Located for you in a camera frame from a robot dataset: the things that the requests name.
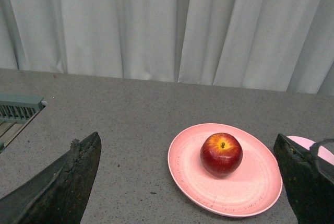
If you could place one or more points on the red apple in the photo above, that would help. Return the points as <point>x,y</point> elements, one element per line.
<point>221,154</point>

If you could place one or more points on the green dish rack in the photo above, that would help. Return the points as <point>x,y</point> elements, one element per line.
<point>17,111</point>

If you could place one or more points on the white curtain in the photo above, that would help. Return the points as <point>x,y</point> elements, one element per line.
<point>282,45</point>

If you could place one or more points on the pink plate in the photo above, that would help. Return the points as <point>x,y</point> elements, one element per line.
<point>250,190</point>

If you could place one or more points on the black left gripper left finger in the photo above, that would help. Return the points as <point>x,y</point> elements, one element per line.
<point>60,192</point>

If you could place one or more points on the light pink bowl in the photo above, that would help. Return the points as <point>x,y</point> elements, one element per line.
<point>323,152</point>

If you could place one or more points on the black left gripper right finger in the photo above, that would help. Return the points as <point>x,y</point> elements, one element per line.
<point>307,178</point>

